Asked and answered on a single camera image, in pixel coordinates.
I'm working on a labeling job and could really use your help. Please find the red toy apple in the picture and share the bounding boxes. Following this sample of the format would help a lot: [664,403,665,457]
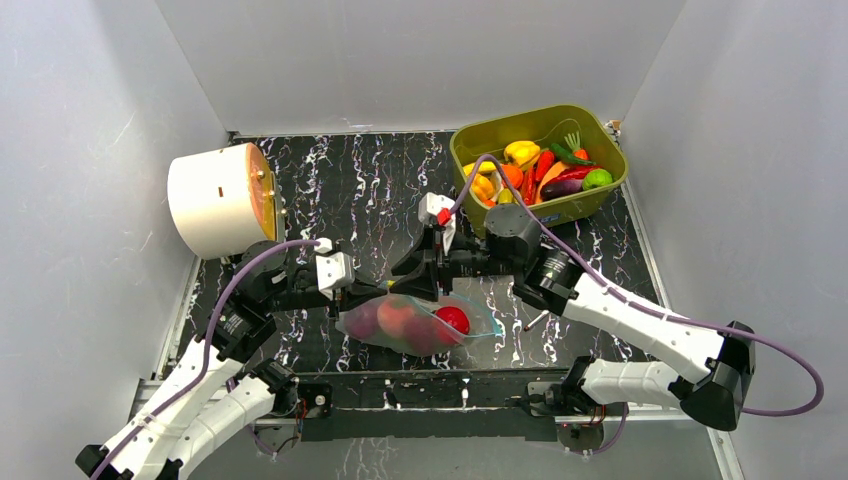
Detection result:
[435,306,471,335]

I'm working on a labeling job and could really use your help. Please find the pink toy peach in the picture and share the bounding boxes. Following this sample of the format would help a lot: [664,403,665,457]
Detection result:
[377,296,417,338]

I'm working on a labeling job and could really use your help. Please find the clear zip top bag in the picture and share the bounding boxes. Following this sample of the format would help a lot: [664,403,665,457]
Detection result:
[336,294,503,357]

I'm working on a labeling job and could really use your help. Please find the purple toy onion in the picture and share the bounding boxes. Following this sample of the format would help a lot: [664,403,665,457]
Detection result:
[344,305,379,340]

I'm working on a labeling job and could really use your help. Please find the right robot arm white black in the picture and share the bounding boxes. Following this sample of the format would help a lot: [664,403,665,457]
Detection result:
[391,204,755,431]

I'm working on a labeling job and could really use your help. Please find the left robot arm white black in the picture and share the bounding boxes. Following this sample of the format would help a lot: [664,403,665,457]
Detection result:
[75,238,386,479]

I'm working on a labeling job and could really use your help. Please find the yellow toy bell pepper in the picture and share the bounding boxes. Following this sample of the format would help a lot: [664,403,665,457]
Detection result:
[503,140,541,171]
[470,174,497,206]

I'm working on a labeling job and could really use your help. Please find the white cylindrical appliance orange lid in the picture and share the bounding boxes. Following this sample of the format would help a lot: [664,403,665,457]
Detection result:
[166,143,285,260]

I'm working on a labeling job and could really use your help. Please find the red white marker pen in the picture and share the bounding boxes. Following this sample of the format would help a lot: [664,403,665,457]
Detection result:
[523,310,551,332]

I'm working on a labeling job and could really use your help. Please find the orange toy tangerine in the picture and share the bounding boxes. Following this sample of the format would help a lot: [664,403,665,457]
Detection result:
[501,164,524,190]

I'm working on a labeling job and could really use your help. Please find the dark purple toy eggplant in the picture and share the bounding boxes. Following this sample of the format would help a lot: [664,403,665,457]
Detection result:
[539,179,583,202]

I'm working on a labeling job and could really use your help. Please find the olive green plastic bin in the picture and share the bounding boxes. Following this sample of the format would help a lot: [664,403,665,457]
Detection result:
[450,104,629,234]

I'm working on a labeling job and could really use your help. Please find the red toy chili pepper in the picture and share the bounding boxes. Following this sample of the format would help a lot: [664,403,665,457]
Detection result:
[554,165,600,181]

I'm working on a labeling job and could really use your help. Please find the lime green toy fruit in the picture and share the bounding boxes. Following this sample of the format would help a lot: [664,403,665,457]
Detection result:
[582,168,614,191]

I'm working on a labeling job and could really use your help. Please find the orange toy carrot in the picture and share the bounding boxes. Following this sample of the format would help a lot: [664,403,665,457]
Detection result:
[564,131,591,165]

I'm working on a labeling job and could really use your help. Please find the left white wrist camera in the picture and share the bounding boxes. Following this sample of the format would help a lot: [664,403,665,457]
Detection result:
[314,238,355,300]

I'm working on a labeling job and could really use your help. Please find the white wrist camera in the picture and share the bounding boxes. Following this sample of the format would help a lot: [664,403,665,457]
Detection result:
[418,192,457,253]
[314,238,355,300]

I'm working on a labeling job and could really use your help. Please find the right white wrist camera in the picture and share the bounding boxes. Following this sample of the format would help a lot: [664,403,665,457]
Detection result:
[418,192,457,253]

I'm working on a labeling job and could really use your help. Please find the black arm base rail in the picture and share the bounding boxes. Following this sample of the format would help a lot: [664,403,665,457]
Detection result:
[291,370,624,444]

